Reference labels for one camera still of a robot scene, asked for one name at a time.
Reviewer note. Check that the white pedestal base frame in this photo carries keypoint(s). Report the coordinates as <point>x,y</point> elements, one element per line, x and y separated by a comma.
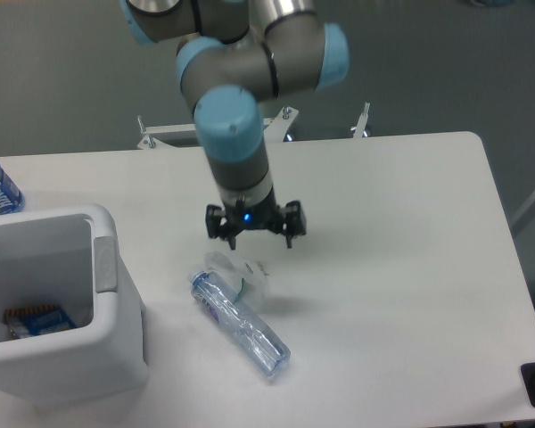
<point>276,130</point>

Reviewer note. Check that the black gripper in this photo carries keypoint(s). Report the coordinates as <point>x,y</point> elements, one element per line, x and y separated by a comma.
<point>244,212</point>

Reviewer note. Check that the white trash can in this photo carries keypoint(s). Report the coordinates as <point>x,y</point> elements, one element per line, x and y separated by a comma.
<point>69,258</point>

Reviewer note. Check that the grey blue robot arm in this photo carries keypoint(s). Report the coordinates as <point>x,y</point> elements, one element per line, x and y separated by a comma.
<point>233,55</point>

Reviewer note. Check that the crushed clear plastic bottle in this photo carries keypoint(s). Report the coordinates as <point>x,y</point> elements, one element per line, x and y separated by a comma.
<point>266,350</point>

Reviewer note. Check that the blue snack packet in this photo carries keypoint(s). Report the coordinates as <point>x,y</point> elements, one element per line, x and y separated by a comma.
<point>38,320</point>

